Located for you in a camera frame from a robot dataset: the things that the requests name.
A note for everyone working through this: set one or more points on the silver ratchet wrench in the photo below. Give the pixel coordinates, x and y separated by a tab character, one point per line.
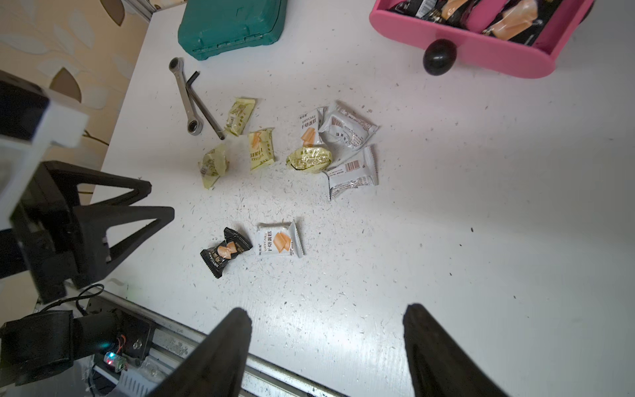
194	124

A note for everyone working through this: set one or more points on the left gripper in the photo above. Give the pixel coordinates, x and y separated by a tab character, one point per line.
44	248

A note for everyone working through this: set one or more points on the white cookie packet barcode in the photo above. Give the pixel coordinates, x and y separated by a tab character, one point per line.
357	171

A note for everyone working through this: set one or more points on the black hex key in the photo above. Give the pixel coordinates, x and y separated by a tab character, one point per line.
202	107

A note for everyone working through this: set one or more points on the yellow cookie packet right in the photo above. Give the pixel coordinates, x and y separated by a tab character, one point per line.
310	159

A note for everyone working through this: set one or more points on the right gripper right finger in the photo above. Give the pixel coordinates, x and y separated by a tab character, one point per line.
438	365

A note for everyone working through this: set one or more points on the yellow cookie packet middle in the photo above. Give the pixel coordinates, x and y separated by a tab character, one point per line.
261	148

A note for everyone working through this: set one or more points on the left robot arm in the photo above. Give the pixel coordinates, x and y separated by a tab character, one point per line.
47	343

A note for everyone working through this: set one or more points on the white cookie packet centre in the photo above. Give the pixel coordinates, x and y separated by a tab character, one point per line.
279	239

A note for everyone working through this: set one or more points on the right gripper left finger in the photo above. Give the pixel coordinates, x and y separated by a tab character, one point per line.
216	367

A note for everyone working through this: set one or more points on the white cookie packet orange print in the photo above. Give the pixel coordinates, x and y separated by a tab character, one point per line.
310	123

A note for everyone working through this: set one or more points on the white cookie packet top right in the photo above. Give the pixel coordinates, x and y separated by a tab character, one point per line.
346	126

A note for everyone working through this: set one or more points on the yellow cookie packet top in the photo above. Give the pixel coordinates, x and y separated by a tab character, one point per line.
239	115

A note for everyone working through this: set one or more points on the yellow cookie packet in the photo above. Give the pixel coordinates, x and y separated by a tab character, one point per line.
239	115
213	166
310	159
261	148

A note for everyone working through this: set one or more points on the pink top drawer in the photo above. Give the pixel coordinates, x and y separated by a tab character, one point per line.
527	62

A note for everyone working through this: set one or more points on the green plastic tool case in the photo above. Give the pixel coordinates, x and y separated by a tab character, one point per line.
213	27

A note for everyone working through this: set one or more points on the yellow cookie packet left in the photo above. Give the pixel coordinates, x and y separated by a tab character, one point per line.
213	166

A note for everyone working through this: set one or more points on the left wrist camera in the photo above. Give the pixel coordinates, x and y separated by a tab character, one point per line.
32	119

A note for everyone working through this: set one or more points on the black cookie packet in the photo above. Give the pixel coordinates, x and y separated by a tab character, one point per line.
522	21
437	11
217	258

